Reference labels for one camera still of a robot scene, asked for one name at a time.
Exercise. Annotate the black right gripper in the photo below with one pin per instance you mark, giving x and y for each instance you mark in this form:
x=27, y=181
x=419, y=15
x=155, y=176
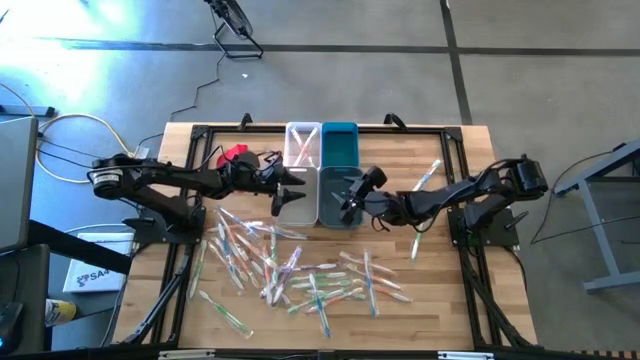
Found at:
x=382, y=207

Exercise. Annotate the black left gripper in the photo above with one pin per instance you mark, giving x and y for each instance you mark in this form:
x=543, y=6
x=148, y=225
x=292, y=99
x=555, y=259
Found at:
x=250, y=180

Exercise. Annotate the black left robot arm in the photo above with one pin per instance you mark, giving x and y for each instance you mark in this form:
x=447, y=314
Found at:
x=150, y=177

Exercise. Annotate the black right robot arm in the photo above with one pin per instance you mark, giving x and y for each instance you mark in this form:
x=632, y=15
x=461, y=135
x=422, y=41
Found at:
x=475, y=192

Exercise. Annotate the beige plastic bin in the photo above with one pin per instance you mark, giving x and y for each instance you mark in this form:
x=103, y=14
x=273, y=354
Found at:
x=300, y=210

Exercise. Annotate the dark grey plastic bin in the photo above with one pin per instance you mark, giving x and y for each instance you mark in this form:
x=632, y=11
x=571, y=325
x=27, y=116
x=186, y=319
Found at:
x=325, y=180

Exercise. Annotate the clear plastic bin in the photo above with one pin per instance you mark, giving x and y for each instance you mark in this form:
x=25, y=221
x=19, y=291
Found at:
x=286, y=145

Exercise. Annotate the teal plastic bin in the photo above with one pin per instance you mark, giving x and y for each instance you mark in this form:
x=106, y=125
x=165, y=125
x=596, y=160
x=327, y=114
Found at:
x=340, y=147

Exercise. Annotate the red cloth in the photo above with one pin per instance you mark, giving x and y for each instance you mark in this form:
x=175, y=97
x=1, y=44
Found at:
x=232, y=152

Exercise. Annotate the purple wrapped toothbrush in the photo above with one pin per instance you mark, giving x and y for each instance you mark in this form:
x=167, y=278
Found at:
x=290, y=267
x=320, y=267

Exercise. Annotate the black floor fan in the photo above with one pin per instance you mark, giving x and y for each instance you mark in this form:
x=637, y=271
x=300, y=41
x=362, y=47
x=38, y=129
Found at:
x=235, y=20

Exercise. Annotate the white light bar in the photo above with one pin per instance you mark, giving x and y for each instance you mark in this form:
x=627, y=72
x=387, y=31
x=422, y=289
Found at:
x=465, y=355
x=187, y=354

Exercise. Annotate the white printed box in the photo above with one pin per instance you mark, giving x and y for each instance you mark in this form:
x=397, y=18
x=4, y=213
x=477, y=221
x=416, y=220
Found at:
x=92, y=280

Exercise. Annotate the black desk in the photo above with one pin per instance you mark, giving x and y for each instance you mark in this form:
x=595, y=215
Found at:
x=75, y=245

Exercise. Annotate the yellow can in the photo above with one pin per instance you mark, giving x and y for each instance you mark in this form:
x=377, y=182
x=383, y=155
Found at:
x=62, y=312

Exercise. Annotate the grey power strip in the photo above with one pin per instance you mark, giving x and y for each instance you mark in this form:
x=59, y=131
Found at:
x=30, y=111

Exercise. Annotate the grey monitor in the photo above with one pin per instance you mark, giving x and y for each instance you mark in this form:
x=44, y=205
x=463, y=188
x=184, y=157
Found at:
x=17, y=185

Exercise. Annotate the black computer mouse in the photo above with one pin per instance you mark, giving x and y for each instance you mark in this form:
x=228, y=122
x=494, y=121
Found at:
x=10, y=325

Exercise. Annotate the grey desk frame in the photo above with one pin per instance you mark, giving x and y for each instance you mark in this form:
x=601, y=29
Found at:
x=597, y=240

